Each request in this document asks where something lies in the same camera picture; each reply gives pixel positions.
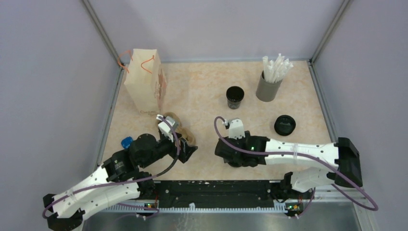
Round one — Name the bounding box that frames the bundle of white straws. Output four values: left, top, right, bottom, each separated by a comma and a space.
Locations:
262, 53, 293, 83

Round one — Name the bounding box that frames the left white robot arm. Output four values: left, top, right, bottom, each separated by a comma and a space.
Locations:
43, 131, 198, 231

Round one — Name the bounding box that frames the beige paper takeout bag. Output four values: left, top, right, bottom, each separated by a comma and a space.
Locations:
117, 49, 167, 116

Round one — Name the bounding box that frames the blue toy block left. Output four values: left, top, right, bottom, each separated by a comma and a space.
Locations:
121, 136, 134, 149

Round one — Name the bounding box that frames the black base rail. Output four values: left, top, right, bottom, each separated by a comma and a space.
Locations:
146, 180, 288, 209

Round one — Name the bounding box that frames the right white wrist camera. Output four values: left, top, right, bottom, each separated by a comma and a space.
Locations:
223, 118, 245, 140

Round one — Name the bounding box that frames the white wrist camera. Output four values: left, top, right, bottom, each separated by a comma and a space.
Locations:
223, 118, 245, 140
156, 113, 179, 142

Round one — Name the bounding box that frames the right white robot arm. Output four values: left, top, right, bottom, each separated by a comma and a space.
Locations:
215, 131, 363, 198

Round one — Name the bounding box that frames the stack of black lids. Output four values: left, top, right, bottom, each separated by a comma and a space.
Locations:
274, 115, 296, 136

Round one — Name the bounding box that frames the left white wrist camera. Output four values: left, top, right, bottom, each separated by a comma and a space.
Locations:
156, 113, 179, 142

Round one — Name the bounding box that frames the stack of black cups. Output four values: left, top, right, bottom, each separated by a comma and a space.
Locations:
226, 86, 244, 109

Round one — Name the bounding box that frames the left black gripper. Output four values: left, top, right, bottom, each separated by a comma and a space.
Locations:
140, 132, 198, 168

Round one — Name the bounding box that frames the grey cylindrical straw holder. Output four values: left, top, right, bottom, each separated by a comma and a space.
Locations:
255, 72, 282, 102

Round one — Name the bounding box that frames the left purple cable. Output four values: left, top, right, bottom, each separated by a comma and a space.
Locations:
42, 115, 182, 219

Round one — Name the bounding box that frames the brown pulp cup carrier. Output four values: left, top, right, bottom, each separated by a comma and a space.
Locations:
164, 112, 196, 146

